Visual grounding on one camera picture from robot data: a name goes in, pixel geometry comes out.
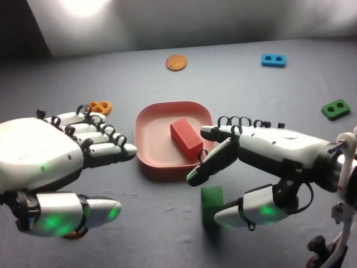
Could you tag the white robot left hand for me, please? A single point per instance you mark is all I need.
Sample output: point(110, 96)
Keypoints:
point(36, 150)

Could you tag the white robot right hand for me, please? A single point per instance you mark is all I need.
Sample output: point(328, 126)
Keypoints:
point(279, 148)

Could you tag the red block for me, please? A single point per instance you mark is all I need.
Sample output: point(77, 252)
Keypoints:
point(187, 139)

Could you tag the green two-hole block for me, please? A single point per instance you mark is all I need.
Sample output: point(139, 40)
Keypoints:
point(336, 113)

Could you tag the blue two-hole block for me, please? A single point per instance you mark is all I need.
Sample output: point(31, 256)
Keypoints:
point(273, 64)

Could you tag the pink plastic plate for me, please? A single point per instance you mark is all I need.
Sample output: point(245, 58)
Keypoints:
point(156, 145)

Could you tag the orange toy pretzel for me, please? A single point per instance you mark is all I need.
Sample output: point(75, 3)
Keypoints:
point(104, 107)

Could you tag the small tan toy bun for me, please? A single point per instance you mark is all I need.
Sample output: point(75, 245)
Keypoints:
point(71, 235)

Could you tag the grey table cloth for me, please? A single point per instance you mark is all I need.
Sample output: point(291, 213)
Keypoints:
point(195, 83)

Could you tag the round orange toy biscuit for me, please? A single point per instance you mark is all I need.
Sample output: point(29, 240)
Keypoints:
point(175, 62)

